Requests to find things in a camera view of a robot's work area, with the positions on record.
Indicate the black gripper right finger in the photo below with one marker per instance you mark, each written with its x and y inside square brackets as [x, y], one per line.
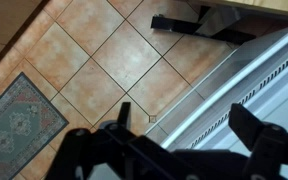
[270, 146]

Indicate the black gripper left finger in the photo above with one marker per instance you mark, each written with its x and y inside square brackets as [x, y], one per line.
[94, 153]

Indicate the patterned green rug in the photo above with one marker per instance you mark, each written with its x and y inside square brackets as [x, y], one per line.
[17, 126]

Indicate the white electric stove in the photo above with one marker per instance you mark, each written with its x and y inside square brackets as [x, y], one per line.
[277, 60]

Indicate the light wooden table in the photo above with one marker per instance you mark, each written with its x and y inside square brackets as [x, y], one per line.
[267, 6]

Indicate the black metal table leg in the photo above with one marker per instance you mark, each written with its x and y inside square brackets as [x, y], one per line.
[184, 26]

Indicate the wooden kitchen cabinet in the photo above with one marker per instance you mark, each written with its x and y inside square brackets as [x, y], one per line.
[4, 23]

